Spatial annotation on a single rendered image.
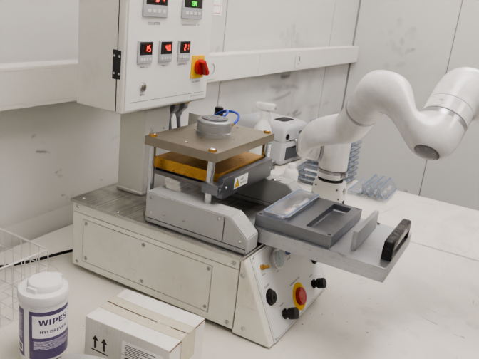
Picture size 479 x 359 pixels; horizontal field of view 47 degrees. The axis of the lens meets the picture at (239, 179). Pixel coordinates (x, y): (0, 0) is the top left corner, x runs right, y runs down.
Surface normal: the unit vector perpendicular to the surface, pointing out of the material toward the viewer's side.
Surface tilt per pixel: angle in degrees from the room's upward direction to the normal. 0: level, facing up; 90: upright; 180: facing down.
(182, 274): 90
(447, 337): 0
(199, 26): 90
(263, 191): 90
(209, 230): 90
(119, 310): 2
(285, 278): 65
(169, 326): 2
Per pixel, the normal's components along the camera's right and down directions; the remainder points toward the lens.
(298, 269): 0.83, -0.18
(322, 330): 0.11, -0.94
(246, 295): -0.48, 0.22
